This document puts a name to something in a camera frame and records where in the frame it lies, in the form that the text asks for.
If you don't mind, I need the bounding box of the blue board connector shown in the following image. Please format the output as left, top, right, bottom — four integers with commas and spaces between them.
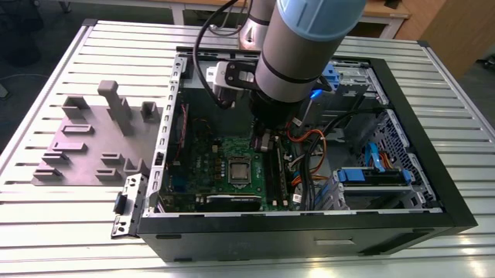
173, 175, 189, 194

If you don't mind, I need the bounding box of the grey parts rack plate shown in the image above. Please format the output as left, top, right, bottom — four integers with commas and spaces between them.
31, 80, 166, 186

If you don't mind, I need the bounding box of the orange wire bundle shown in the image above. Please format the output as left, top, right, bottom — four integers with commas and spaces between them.
289, 129, 330, 186

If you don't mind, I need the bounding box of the blue flat data wire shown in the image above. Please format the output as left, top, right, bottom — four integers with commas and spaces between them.
364, 142, 388, 173

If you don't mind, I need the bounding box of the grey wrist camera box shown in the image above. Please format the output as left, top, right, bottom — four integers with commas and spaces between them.
207, 60, 259, 91

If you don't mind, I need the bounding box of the silver CPU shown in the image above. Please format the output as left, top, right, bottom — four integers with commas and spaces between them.
231, 163, 251, 180

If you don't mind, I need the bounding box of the hard disk in blue carrier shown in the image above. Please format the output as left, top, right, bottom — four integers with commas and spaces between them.
333, 167, 412, 186

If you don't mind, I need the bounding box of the black graphics card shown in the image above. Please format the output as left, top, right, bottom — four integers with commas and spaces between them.
195, 193, 263, 212

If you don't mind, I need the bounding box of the black open PC case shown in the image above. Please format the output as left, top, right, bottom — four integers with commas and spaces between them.
138, 45, 480, 264

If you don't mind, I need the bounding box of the green motherboard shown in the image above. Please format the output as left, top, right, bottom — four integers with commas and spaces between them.
162, 127, 301, 212

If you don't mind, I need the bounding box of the metal socket cover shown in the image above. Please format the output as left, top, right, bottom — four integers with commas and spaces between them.
227, 155, 255, 186

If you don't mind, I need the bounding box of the wooden cabinet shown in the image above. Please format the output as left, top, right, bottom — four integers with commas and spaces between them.
396, 0, 495, 79

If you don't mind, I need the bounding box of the grey rear slot bracket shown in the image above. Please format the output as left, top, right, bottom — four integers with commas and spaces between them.
111, 173, 150, 240

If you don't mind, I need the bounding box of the wooden desk white frame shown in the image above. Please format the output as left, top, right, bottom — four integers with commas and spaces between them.
170, 0, 412, 40

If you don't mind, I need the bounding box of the grey power supply unit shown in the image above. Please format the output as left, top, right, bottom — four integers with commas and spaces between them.
179, 60, 255, 137

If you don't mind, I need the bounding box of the blue plastic drive carrier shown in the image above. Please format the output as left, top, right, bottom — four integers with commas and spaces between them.
324, 62, 342, 94

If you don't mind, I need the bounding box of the tall silver drive cage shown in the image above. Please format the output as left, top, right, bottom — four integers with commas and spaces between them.
299, 59, 390, 128

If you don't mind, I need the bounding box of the black camera cable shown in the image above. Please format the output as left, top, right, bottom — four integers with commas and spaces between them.
193, 0, 241, 110

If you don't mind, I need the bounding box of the low silver disk bay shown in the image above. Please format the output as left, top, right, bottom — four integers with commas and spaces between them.
333, 166, 442, 211

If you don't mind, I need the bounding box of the black RAM slot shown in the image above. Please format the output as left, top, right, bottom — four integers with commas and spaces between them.
274, 137, 286, 204
278, 137, 290, 204
263, 151, 277, 205
267, 149, 281, 205

